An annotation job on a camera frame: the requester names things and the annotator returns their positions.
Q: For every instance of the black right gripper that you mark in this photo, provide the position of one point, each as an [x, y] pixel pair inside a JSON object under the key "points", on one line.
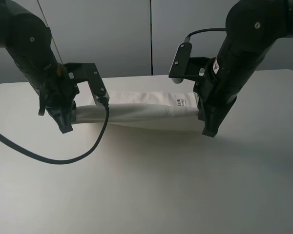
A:
{"points": [[217, 93]]}

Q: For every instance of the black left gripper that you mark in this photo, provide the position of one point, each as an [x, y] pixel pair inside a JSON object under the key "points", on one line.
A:
{"points": [[55, 95]]}

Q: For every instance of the white towel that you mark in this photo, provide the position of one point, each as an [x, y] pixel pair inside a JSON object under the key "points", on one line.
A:
{"points": [[155, 110]]}

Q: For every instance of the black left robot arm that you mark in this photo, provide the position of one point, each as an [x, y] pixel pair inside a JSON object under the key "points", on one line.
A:
{"points": [[28, 41]]}

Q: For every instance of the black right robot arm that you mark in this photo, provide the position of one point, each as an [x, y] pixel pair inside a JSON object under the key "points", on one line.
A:
{"points": [[252, 27]]}

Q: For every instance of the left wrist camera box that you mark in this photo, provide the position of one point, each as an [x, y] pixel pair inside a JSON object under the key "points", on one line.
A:
{"points": [[88, 72]]}

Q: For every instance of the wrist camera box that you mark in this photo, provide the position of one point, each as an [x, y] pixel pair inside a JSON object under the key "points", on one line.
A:
{"points": [[88, 72], [186, 67]]}

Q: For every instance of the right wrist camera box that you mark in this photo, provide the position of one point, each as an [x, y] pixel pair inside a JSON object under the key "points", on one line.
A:
{"points": [[186, 67]]}

